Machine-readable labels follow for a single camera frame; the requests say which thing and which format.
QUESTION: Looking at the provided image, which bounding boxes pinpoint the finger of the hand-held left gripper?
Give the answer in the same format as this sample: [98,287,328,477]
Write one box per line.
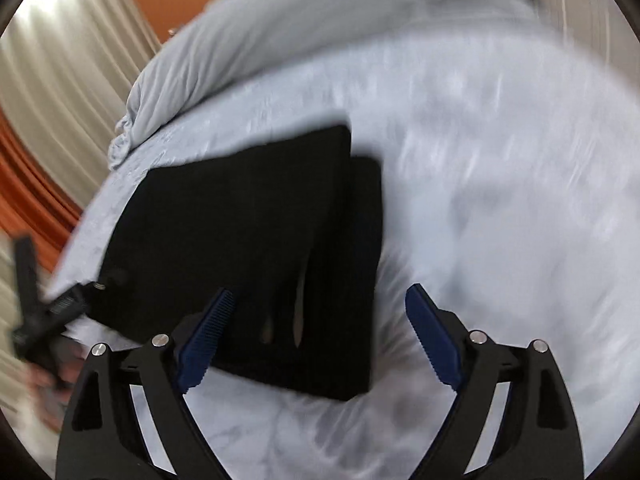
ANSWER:
[42,280,108,322]
[12,235,42,321]

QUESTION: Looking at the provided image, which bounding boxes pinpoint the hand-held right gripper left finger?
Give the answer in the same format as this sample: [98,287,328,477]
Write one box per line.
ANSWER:
[55,288,236,480]

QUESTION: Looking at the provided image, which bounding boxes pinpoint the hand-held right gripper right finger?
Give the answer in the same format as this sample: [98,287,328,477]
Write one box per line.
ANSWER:
[405,284,584,480]

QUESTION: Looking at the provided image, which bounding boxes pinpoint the black pants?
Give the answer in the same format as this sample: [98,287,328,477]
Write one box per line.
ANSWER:
[89,124,384,402]

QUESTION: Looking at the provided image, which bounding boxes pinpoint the person's left hand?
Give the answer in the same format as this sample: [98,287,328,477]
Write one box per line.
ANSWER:
[27,340,85,413]

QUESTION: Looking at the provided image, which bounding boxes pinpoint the cream curtain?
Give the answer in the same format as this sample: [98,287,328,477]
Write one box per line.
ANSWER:
[0,0,162,196]
[0,232,31,411]
[495,0,638,68]

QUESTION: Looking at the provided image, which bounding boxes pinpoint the orange curtain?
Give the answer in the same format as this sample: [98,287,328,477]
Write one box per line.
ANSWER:
[0,107,87,266]

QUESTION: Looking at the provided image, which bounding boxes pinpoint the butterfly print bedsheet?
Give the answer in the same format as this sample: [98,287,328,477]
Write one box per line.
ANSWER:
[50,25,640,480]

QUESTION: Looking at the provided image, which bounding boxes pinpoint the crumpled light grey cloth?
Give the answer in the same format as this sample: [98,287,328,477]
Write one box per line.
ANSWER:
[107,112,151,172]

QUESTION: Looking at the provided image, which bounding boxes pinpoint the grey pillow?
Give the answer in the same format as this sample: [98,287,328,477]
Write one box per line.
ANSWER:
[120,0,548,161]

